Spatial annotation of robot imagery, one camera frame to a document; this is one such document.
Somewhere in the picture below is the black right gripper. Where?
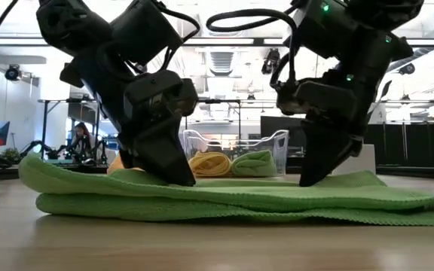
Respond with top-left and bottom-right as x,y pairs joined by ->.
298,56 -> 384,187

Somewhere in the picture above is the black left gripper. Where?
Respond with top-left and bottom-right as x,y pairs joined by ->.
77,48 -> 197,187

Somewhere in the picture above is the orange microfiber towel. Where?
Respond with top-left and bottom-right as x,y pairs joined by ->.
106,154 -> 145,175

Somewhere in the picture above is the yellow microfiber towel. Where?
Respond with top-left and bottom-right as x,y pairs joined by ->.
188,151 -> 234,178

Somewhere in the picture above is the green cloth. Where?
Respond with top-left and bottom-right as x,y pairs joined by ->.
231,149 -> 279,178

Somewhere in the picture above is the green microfiber towel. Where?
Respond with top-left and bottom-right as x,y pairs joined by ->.
18,152 -> 434,227

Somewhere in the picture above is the clear plastic bin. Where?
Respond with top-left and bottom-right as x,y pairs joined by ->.
181,129 -> 290,178

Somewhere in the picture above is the person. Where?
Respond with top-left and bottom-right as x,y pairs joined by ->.
72,120 -> 97,163

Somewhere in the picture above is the black office partition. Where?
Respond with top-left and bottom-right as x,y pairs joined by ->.
367,112 -> 434,169

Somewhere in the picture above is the black computer monitor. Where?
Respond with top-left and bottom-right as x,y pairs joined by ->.
260,115 -> 308,157

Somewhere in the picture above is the tall black background table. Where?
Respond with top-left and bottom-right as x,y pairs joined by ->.
197,98 -> 243,141
38,98 -> 103,166

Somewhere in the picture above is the black ceiling spotlight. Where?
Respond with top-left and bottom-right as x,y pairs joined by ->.
5,64 -> 23,82
261,47 -> 281,75
398,62 -> 417,77

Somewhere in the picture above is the small bushy green plant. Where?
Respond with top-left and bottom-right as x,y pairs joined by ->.
1,148 -> 23,163

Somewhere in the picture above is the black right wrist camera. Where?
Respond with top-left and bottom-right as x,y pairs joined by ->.
276,78 -> 358,117

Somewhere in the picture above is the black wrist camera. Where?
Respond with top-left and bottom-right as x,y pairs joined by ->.
124,69 -> 199,117
276,78 -> 358,117

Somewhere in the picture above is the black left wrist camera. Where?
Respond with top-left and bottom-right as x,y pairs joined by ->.
124,69 -> 199,117

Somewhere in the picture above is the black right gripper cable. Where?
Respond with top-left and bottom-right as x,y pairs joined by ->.
205,8 -> 299,90

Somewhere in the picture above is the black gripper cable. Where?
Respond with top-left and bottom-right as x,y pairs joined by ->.
152,0 -> 202,71
205,8 -> 299,90

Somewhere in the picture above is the black overhead light rail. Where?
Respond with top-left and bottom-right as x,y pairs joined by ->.
0,36 -> 434,48

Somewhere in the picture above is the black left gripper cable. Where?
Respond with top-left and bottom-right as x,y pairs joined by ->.
152,0 -> 202,71

